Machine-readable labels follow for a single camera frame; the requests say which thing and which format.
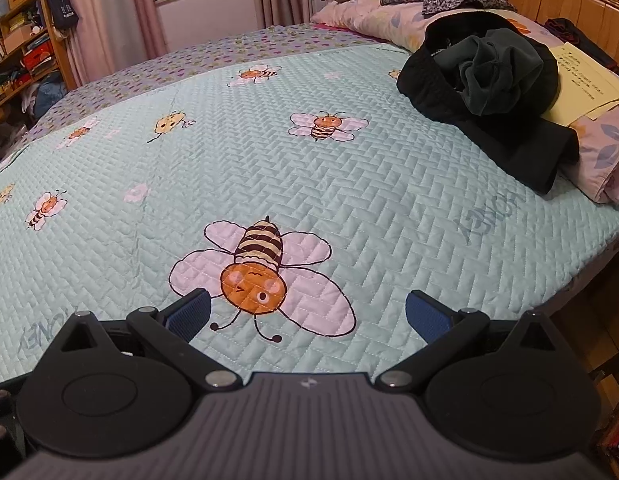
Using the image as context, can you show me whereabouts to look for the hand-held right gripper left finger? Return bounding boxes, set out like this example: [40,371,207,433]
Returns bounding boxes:
[60,287,240,392]

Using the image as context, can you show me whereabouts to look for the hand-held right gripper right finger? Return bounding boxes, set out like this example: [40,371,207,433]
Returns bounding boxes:
[378,288,566,394]

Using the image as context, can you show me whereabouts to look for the black pants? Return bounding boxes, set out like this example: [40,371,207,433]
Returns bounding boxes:
[397,22,581,196]

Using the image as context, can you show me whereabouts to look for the teal bee-print quilted blanket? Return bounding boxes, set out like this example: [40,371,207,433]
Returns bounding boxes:
[0,42,619,393]

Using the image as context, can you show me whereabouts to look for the wooden bedside cabinet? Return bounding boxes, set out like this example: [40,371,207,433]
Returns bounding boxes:
[552,255,619,480]

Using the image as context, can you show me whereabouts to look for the dark green garment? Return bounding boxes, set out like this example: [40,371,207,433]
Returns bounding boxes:
[434,27,560,118]

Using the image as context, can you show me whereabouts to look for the blue cloth bundle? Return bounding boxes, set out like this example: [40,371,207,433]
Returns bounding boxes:
[22,71,69,117]

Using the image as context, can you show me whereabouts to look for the yellow paper sheet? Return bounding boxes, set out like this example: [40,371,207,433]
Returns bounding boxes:
[539,42,619,126]

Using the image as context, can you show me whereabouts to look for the pink floral pillow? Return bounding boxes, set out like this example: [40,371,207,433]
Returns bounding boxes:
[312,0,619,206]

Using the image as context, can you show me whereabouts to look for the dark red-trimmed bag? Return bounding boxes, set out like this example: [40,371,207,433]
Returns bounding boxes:
[543,17,619,72]

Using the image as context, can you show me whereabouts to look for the navy tote bag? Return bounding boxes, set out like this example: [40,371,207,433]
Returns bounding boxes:
[44,0,81,39]

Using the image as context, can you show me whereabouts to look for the wooden bookshelf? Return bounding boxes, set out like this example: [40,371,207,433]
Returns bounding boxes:
[0,0,81,128]

